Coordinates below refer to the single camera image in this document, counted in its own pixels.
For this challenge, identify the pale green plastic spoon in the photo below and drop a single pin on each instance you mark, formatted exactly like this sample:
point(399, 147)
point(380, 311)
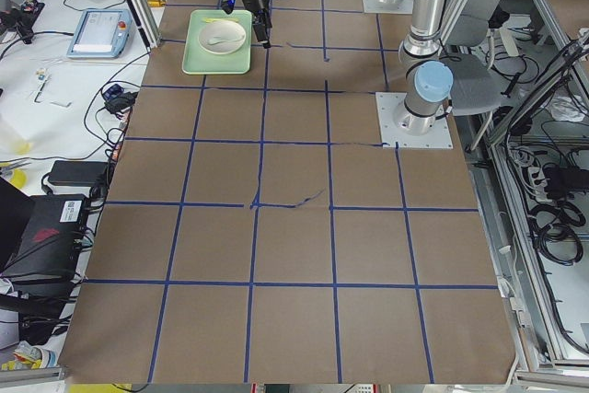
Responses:
point(218, 39)

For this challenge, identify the yellow plastic fork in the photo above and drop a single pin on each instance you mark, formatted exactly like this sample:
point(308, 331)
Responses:
point(219, 19)

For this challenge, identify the black power adapter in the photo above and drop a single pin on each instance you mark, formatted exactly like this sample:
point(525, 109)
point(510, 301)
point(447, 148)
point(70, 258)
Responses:
point(76, 173)

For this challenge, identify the blue teach pendant near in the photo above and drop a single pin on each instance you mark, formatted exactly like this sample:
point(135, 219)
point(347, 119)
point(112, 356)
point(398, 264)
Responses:
point(101, 33)

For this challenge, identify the white round plate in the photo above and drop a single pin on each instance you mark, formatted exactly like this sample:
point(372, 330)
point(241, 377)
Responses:
point(222, 29)

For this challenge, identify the black computer box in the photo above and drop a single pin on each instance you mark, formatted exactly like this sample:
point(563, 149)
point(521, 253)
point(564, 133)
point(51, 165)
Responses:
point(41, 235)

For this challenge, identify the light green tray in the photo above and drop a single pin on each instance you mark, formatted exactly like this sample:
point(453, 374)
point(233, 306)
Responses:
point(197, 61)

